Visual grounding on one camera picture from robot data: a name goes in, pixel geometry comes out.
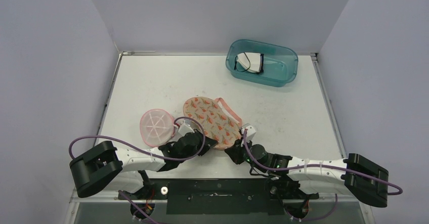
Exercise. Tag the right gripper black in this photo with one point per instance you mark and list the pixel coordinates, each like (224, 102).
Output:
(237, 151)

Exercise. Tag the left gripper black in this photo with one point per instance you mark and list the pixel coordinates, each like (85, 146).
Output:
(209, 143)

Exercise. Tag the floral mesh laundry bag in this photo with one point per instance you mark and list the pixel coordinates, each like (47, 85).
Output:
(219, 121)

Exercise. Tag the teal plastic bin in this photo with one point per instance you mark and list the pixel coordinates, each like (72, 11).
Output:
(262, 63)

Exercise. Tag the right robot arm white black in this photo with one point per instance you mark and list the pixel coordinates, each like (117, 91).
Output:
(294, 177)

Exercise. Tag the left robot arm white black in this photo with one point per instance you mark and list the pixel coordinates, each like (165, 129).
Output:
(94, 169)

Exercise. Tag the pink round mesh laundry bag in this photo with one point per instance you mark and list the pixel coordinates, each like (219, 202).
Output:
(156, 127)

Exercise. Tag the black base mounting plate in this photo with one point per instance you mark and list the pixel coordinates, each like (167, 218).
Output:
(222, 196)

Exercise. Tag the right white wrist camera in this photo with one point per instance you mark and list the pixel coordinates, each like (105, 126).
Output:
(249, 130)

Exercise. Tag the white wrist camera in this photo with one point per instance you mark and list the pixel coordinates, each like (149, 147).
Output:
(249, 130)
(185, 129)

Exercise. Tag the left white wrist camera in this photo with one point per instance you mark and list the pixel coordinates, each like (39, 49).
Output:
(185, 129)

